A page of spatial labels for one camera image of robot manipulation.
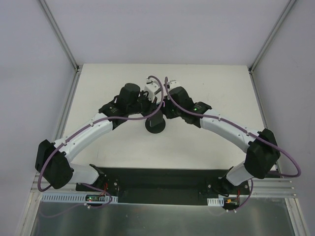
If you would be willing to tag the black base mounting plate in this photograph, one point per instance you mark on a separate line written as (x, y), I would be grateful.
(167, 186)

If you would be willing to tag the left aluminium corner post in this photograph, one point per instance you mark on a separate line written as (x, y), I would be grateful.
(58, 33)

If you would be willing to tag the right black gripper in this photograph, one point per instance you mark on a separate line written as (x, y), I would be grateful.
(169, 108)

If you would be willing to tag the left white cable duct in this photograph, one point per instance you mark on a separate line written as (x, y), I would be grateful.
(78, 198)

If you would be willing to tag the black smartphone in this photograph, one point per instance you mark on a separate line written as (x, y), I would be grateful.
(157, 113)

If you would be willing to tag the black phone stand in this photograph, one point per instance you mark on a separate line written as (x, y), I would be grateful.
(157, 127)

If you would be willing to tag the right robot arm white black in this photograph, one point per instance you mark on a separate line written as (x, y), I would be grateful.
(259, 146)

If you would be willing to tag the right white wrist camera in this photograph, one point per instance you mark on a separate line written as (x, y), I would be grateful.
(170, 85)

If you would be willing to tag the aluminium corner post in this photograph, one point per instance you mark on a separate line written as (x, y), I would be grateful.
(272, 34)
(58, 33)

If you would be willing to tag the white cable duct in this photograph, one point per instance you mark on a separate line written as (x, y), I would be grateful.
(78, 198)
(215, 202)

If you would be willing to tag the right white cable duct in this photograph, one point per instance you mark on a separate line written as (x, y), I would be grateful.
(215, 202)

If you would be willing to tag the aluminium frame rail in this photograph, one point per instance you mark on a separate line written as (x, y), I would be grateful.
(262, 188)

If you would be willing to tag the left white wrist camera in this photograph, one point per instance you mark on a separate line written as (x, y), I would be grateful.
(152, 87)

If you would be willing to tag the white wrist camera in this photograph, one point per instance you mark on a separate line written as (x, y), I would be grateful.
(170, 85)
(152, 87)

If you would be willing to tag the right aluminium corner post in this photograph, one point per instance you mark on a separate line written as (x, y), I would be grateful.
(272, 34)

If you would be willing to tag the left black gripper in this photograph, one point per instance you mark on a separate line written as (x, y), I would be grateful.
(145, 103)

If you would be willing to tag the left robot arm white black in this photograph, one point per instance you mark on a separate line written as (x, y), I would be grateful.
(54, 159)

